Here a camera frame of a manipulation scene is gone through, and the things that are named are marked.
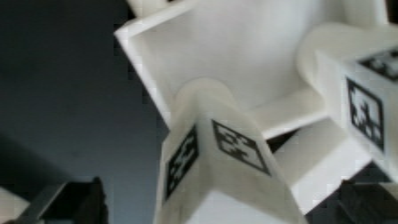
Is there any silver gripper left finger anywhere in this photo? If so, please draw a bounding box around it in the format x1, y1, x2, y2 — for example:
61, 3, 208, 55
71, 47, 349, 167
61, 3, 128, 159
15, 178, 110, 224

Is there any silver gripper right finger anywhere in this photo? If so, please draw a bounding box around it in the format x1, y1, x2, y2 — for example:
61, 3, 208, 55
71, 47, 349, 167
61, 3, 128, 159
322, 179, 398, 224

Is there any white chair leg block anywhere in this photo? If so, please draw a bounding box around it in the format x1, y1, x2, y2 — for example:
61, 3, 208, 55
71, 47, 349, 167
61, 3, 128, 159
153, 78, 308, 224
297, 23, 398, 183

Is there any white chair seat part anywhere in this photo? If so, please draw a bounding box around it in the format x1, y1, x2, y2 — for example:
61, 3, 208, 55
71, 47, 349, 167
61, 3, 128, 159
116, 0, 389, 138

